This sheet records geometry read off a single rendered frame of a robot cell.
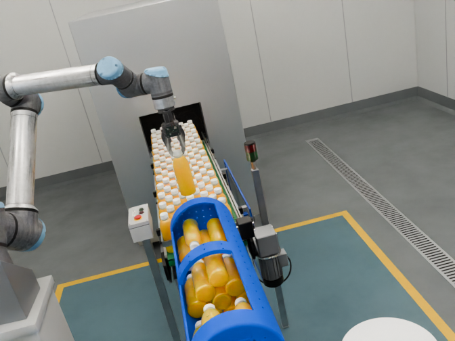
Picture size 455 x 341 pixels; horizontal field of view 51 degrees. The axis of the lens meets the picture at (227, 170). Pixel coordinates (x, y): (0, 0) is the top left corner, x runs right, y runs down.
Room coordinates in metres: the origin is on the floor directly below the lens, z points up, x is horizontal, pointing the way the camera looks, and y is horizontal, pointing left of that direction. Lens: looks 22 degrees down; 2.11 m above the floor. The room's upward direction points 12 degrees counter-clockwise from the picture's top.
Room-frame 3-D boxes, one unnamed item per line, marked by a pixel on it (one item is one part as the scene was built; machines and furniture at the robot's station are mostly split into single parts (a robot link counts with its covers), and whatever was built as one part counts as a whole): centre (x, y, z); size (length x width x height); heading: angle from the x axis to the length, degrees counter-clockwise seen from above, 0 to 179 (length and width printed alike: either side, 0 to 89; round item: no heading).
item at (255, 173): (2.40, -0.15, 0.55); 0.04 x 0.04 x 1.10; 6
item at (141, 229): (2.16, 0.48, 1.05); 0.20 x 0.10 x 0.10; 6
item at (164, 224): (2.08, 0.35, 0.99); 0.07 x 0.07 x 0.19
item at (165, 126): (1.93, 0.19, 1.59); 0.09 x 0.08 x 0.12; 4
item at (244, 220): (2.04, -0.02, 0.95); 0.10 x 0.07 x 0.10; 96
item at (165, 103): (1.95, 0.19, 1.67); 0.10 x 0.09 x 0.05; 94
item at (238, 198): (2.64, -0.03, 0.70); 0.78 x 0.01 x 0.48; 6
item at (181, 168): (1.95, 0.19, 1.34); 0.07 x 0.07 x 0.19
